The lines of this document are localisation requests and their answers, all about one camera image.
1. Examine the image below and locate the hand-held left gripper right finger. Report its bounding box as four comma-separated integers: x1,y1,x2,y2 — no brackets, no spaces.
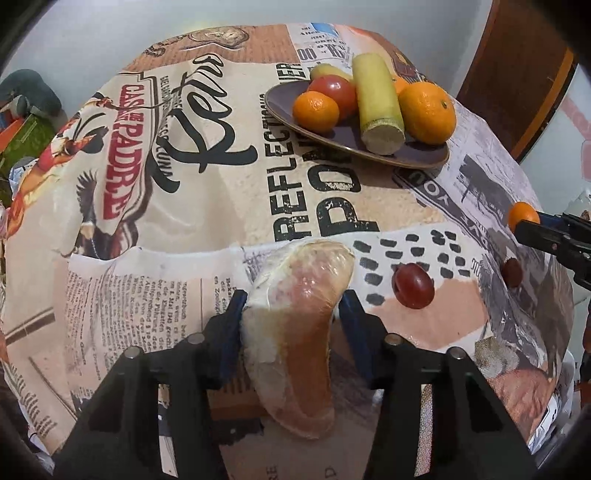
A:
338,290,539,480

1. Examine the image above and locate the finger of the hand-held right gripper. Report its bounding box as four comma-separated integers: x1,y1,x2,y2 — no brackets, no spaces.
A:
538,211,591,241
514,220,591,291

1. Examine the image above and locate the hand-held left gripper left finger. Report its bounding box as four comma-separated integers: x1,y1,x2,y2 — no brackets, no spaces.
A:
53,290,250,480

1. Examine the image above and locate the small mandarin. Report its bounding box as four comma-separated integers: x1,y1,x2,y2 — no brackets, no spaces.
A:
293,91,340,134
508,202,541,233

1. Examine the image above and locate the peeled pomelo segment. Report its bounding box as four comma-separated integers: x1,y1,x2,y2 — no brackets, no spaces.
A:
240,240,356,439

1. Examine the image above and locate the purple plate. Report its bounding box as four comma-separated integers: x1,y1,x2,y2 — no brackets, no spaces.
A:
265,78,450,169

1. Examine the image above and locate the yellow sugarcane piece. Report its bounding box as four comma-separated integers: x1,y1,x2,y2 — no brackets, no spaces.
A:
309,63,355,85
353,53,406,155

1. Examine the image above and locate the red tomato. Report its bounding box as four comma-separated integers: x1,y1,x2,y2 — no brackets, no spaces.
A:
308,75,358,121

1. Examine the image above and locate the dark red grape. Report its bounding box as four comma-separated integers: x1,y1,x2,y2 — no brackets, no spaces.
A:
502,257,523,288

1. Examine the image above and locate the printed retro tablecloth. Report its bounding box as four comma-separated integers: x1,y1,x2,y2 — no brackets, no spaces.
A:
0,23,578,480

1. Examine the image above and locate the brown wooden door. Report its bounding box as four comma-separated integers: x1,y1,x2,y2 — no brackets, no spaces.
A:
455,0,578,162

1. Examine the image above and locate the green bag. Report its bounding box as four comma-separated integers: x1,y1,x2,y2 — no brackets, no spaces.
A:
0,113,58,185

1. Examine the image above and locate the grey plush toy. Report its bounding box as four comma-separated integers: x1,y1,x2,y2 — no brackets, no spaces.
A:
0,69,63,118

